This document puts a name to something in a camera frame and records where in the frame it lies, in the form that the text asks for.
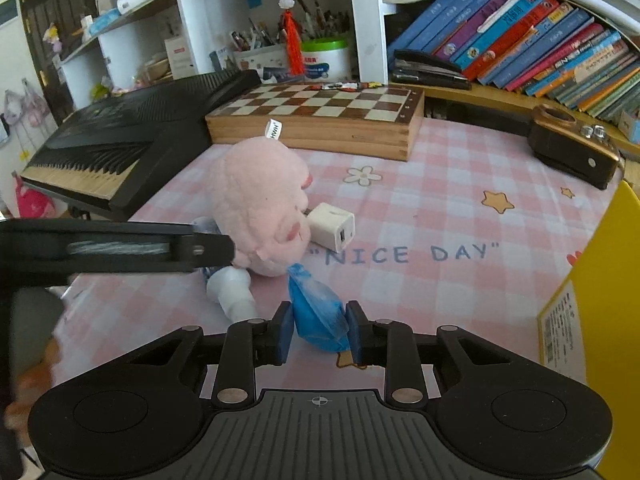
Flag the brown wooden box device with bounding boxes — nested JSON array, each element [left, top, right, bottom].
[[527, 103, 623, 191]]

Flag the desktop with pink checkered cloth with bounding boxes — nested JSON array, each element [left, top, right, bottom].
[[50, 117, 626, 386]]

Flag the white charger cube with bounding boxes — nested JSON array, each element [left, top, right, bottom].
[[306, 203, 356, 253]]

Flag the blue tissue pack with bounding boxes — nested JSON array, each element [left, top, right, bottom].
[[82, 7, 123, 41]]

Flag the row of colourful books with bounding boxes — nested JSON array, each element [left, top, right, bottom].
[[387, 0, 640, 121]]

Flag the white bookshelf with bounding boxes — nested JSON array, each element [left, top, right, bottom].
[[60, 0, 640, 91]]

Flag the wooden chess board box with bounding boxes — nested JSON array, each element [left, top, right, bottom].
[[205, 82, 426, 162]]

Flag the pink backpack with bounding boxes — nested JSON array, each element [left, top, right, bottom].
[[14, 180, 57, 219]]

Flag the pink plush toy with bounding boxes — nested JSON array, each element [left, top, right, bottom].
[[209, 137, 315, 277]]

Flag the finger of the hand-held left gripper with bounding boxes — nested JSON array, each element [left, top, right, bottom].
[[0, 219, 236, 291]]

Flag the yellow cardboard box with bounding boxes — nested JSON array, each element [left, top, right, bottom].
[[537, 180, 640, 480]]

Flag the blue plastic bag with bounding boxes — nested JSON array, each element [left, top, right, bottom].
[[287, 262, 351, 353]]

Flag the red tassel ornament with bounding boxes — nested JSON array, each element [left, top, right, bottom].
[[277, 0, 306, 76]]

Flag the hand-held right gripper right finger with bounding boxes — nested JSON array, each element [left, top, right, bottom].
[[345, 301, 523, 406]]

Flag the black stapler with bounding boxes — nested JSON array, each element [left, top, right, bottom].
[[390, 49, 472, 91]]

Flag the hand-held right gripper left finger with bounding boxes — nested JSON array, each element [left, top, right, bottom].
[[117, 301, 294, 407]]

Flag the white box red label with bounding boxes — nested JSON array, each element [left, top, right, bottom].
[[165, 35, 196, 81]]

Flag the white plastic bottle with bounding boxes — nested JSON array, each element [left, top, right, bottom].
[[192, 216, 259, 322]]

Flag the black electronic keyboard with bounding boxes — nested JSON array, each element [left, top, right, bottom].
[[19, 69, 263, 222]]

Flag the white tub green lid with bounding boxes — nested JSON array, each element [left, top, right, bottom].
[[300, 37, 351, 83]]

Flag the white pen holder with pens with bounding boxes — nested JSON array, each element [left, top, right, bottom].
[[230, 15, 291, 83]]

